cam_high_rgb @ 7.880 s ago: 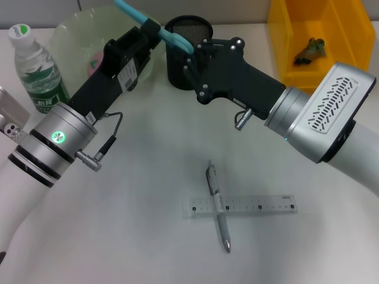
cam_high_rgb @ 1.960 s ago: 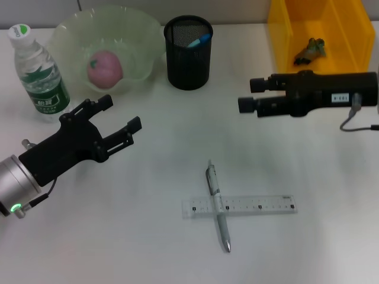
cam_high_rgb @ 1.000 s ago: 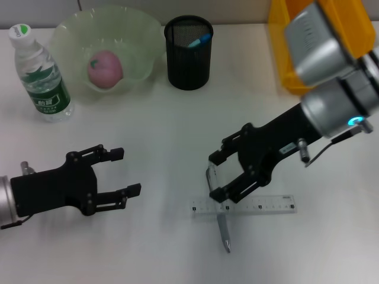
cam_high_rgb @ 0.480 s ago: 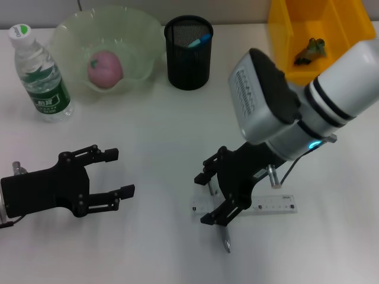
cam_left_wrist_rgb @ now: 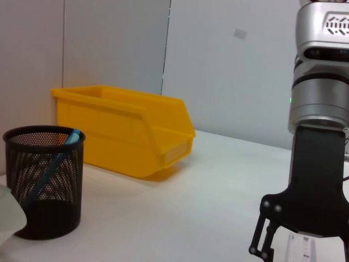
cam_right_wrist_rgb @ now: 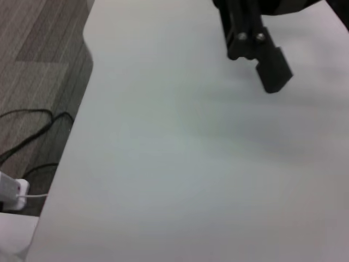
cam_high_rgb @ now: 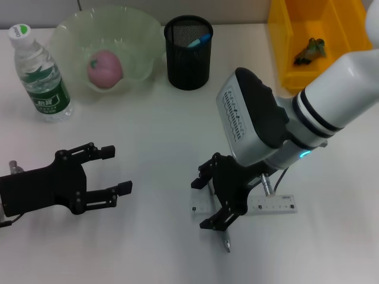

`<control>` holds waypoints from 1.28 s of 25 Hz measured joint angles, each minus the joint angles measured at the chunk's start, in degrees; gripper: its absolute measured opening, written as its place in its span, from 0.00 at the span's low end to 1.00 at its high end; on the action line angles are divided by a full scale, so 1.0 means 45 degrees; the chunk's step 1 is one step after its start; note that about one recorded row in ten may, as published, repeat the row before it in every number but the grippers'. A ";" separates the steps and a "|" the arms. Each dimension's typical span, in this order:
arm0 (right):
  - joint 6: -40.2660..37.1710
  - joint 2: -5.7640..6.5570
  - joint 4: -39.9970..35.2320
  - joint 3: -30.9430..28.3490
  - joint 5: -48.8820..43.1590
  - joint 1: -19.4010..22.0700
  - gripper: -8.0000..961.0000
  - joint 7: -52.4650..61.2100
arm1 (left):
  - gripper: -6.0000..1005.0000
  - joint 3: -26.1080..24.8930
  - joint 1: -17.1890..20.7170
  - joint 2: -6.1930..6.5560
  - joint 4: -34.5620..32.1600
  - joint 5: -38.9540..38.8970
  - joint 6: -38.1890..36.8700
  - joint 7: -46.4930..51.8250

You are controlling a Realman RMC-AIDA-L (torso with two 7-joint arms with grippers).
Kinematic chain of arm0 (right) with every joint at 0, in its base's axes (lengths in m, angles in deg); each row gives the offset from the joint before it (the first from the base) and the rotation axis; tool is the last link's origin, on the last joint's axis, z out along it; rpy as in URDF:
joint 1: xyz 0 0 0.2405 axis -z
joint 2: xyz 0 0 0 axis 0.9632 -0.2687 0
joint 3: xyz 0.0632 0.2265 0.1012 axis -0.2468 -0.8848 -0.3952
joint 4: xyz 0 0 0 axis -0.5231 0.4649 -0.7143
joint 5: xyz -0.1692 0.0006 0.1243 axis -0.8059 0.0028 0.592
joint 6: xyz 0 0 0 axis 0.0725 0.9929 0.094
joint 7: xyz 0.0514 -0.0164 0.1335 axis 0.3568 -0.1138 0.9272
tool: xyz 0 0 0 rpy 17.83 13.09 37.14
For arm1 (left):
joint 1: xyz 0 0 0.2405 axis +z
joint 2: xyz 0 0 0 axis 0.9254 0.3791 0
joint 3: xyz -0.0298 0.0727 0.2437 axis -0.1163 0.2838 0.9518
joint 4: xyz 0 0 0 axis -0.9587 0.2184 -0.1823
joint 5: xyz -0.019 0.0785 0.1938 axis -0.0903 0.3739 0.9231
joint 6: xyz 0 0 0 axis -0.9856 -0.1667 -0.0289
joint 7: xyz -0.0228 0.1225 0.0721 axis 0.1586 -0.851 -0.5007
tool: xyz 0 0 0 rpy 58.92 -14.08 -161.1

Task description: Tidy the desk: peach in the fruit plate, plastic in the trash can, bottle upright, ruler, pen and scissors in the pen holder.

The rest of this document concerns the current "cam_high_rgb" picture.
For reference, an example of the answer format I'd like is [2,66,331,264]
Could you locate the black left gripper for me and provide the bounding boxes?
[0,142,133,217]

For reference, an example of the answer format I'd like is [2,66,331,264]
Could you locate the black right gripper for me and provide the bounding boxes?
[191,153,276,231]

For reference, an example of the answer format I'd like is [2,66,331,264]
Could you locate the silver ballpoint pen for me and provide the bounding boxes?
[206,179,232,253]

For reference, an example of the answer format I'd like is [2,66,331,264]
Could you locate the clear plastic ruler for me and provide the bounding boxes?
[189,193,298,218]

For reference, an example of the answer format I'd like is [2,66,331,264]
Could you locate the pink toy peach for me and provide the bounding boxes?
[86,50,124,89]

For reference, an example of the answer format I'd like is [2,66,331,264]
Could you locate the clear bottle with green label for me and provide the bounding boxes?
[8,25,75,124]

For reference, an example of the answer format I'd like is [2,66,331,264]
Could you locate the blue and teal scissors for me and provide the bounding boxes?
[187,33,211,48]

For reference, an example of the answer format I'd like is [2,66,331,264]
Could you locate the black mesh pen cup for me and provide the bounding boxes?
[163,16,214,91]

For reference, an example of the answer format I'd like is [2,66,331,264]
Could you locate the translucent green fruit bowl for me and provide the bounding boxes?
[49,5,166,95]

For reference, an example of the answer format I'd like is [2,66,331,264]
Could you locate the yellow plastic bin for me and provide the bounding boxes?
[268,0,376,95]

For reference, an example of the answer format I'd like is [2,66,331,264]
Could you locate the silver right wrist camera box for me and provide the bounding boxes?
[216,67,291,166]

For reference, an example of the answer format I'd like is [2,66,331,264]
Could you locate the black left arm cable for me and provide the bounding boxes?
[0,214,23,228]

